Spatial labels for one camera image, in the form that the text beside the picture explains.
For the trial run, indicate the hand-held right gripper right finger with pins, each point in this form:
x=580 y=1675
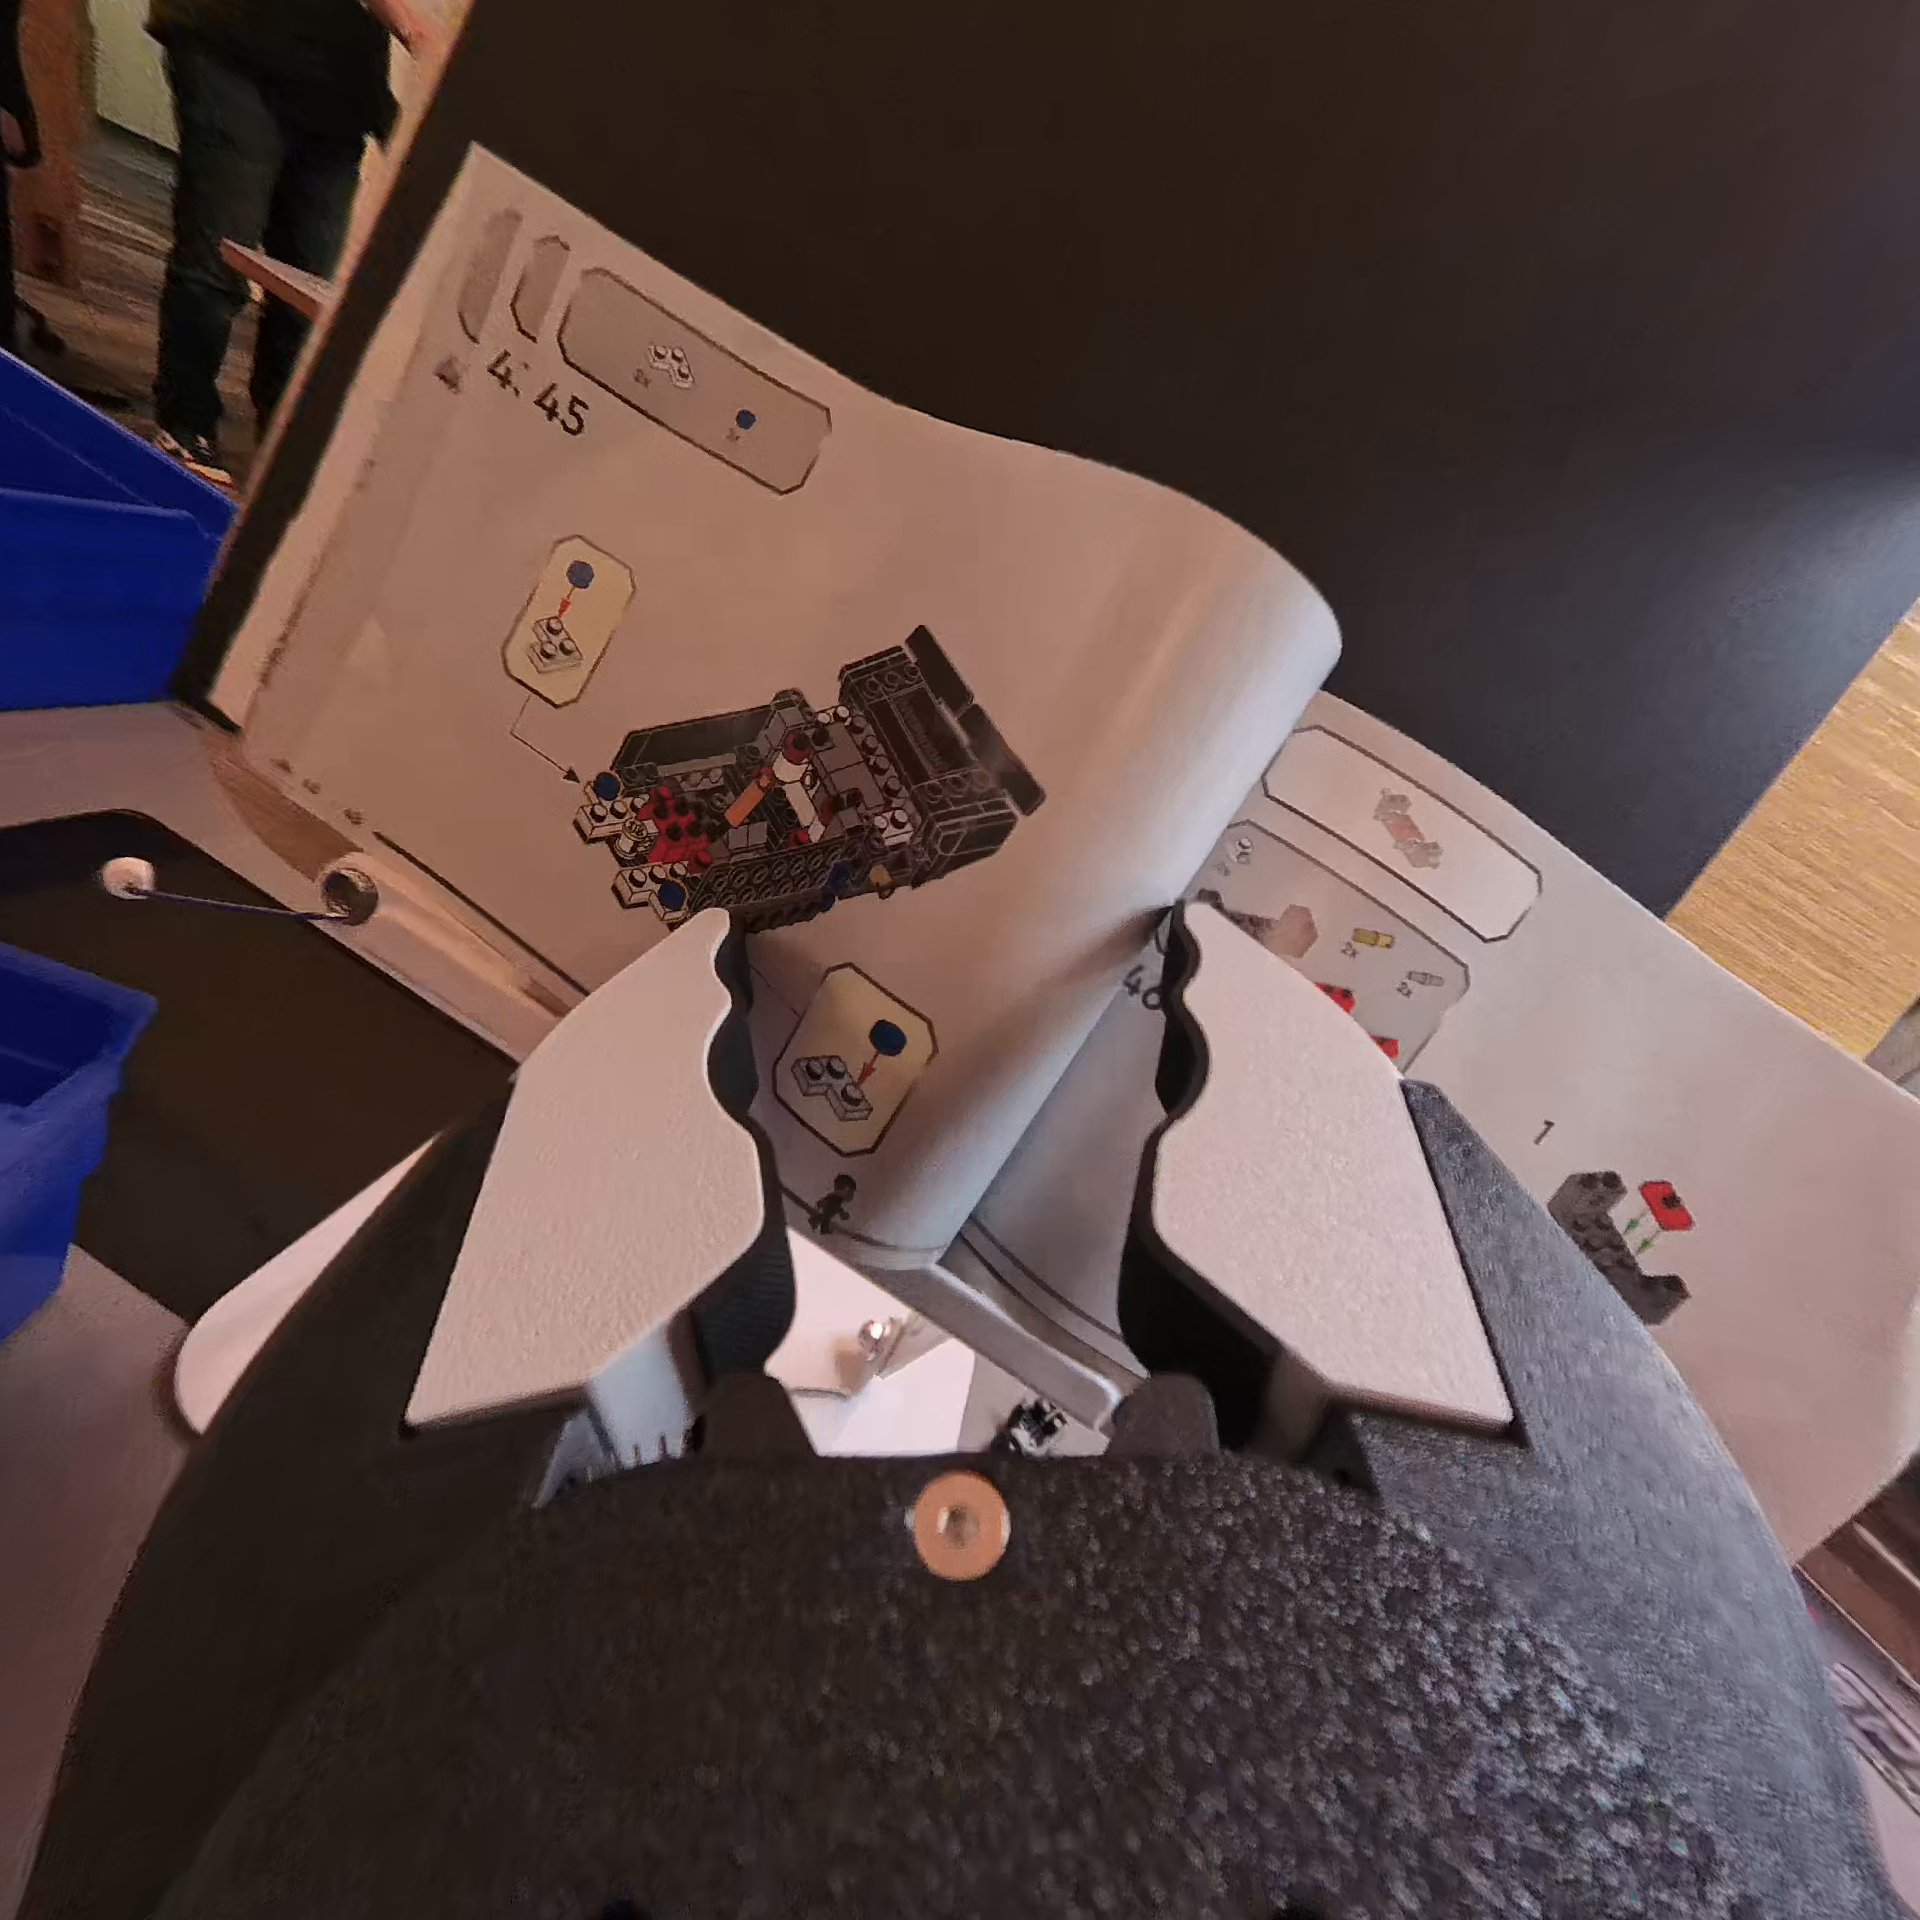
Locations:
x=1321 y=1200

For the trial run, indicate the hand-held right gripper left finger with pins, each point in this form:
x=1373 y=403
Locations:
x=586 y=1200

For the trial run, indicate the white book stand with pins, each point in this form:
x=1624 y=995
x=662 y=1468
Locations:
x=286 y=1321

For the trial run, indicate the beige wooden chair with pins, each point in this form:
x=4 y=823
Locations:
x=1831 y=871

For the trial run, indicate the open instruction booklet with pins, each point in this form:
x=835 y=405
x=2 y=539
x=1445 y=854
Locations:
x=990 y=600

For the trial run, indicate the black partition panel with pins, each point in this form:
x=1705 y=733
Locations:
x=1350 y=301

